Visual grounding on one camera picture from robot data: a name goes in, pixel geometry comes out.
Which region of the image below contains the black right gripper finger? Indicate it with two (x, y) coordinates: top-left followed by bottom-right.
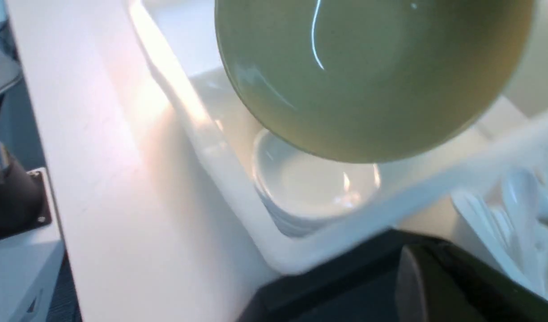
(395, 243), (548, 322)

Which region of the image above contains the yellow noodle bowl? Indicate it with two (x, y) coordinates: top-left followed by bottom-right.
(214, 0), (538, 163)

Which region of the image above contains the black serving tray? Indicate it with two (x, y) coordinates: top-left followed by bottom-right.
(236, 229), (548, 322)

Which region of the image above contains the pile of white spoons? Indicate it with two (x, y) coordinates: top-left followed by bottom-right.
(451, 150), (548, 300)

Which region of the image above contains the stack of white dishes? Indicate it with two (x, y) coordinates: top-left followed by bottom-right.
(251, 129), (382, 238)

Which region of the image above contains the large white plastic tub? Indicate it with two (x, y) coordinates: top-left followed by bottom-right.
(125, 0), (548, 275)

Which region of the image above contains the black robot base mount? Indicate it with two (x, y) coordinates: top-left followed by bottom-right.
(0, 142), (53, 240)

